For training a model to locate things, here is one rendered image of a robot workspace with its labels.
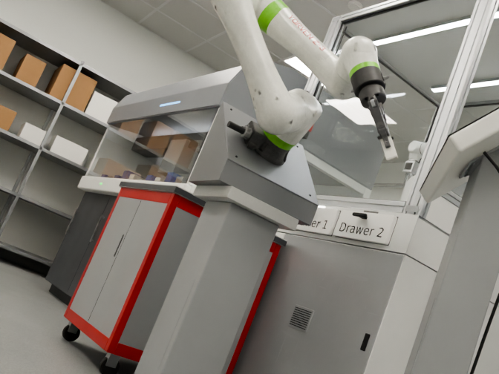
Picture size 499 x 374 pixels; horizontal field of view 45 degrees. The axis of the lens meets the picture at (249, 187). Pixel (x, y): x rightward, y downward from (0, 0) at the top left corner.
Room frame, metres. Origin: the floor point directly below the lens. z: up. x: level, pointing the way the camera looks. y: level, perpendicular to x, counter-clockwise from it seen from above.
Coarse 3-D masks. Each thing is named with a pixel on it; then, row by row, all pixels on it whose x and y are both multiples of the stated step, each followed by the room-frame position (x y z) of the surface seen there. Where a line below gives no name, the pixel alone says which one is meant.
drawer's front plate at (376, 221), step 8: (344, 216) 2.32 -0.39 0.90; (352, 216) 2.28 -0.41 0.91; (368, 216) 2.21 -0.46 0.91; (376, 216) 2.17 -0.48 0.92; (384, 216) 2.14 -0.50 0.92; (392, 216) 2.10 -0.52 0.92; (336, 224) 2.34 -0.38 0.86; (344, 224) 2.31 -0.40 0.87; (352, 224) 2.27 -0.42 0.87; (360, 224) 2.23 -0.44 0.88; (368, 224) 2.19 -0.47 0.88; (376, 224) 2.16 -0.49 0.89; (384, 224) 2.13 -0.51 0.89; (392, 224) 2.10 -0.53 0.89; (336, 232) 2.33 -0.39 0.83; (344, 232) 2.29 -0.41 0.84; (352, 232) 2.25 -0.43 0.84; (368, 232) 2.18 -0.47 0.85; (376, 232) 2.15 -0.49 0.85; (384, 232) 2.11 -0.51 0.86; (392, 232) 2.10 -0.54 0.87; (368, 240) 2.17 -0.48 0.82; (376, 240) 2.13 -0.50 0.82; (384, 240) 2.10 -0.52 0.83
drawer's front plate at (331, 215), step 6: (318, 210) 2.47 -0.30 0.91; (324, 210) 2.43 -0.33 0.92; (330, 210) 2.40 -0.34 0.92; (336, 210) 2.37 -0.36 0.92; (318, 216) 2.46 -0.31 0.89; (324, 216) 2.42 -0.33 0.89; (330, 216) 2.39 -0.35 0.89; (336, 216) 2.37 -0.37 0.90; (312, 222) 2.48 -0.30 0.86; (324, 222) 2.41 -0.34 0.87; (330, 222) 2.38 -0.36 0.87; (300, 228) 2.53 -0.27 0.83; (306, 228) 2.50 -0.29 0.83; (312, 228) 2.47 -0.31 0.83; (318, 228) 2.43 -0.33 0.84; (330, 228) 2.37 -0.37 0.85; (330, 234) 2.38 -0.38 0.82
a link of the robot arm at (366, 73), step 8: (360, 72) 1.62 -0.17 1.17; (368, 72) 1.61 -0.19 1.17; (376, 72) 1.61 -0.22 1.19; (352, 80) 1.65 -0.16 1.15; (360, 80) 1.62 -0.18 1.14; (368, 80) 1.60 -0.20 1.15; (376, 80) 1.60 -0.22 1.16; (384, 80) 1.62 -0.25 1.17; (360, 88) 1.63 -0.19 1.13; (384, 88) 1.64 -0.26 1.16
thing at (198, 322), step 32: (224, 192) 1.88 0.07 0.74; (224, 224) 1.91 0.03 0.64; (256, 224) 1.96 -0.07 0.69; (288, 224) 1.96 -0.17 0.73; (192, 256) 2.01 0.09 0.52; (224, 256) 1.93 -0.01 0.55; (256, 256) 1.98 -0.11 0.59; (192, 288) 1.93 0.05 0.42; (224, 288) 1.95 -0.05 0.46; (160, 320) 2.05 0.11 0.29; (192, 320) 1.92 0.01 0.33; (224, 320) 1.97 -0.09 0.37; (160, 352) 1.96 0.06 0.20; (192, 352) 1.94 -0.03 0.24; (224, 352) 1.99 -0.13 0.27
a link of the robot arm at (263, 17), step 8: (264, 0) 1.82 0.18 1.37; (272, 0) 1.82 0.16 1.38; (280, 0) 1.83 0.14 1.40; (256, 8) 1.83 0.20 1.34; (264, 8) 1.82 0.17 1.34; (272, 8) 1.81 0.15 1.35; (280, 8) 1.81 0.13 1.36; (256, 16) 1.85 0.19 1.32; (264, 16) 1.83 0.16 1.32; (272, 16) 1.82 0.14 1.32; (264, 24) 1.84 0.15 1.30; (264, 32) 1.88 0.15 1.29
